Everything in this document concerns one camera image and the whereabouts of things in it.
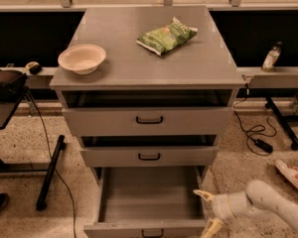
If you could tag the yellow black tape measure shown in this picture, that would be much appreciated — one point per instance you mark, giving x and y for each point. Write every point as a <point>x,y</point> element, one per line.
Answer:
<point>33,67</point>

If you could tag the white red sneaker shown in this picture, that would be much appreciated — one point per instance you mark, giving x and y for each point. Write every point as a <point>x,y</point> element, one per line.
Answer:
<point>288,171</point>

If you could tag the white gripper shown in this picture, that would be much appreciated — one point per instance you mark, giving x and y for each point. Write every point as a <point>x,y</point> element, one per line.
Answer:
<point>221,207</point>

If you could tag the black power adapter with cable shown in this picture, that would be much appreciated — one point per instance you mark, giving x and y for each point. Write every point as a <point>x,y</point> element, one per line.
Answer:
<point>253,137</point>

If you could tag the black bag on table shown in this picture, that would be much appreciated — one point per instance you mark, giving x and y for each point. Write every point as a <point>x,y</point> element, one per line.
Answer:
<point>11,83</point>

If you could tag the grey top drawer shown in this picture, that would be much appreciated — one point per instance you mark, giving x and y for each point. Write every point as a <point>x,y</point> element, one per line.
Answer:
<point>145,113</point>

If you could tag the grey middle drawer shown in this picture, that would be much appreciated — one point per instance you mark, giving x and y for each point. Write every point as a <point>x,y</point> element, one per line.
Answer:
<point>148,151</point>

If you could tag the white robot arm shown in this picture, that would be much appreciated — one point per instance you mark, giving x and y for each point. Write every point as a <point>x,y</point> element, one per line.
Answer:
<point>258,199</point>

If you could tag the grey bottom drawer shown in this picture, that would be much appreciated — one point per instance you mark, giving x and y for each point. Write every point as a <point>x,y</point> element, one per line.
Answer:
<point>148,202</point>

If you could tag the small plastic bottle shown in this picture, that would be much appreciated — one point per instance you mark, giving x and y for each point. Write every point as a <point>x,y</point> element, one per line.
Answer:
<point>272,57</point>

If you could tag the grey drawer cabinet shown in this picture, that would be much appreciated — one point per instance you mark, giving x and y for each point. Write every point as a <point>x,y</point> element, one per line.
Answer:
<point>203,63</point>

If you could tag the white paper bowl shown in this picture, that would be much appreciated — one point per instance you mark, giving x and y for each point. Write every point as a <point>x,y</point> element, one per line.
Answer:
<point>82,59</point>

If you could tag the green chip bag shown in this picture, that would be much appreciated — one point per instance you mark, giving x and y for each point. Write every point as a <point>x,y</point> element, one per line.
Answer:
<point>167,38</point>

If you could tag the grey drawer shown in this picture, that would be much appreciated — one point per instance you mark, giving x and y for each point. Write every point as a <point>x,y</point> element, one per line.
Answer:
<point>145,113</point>
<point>148,151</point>
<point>148,202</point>

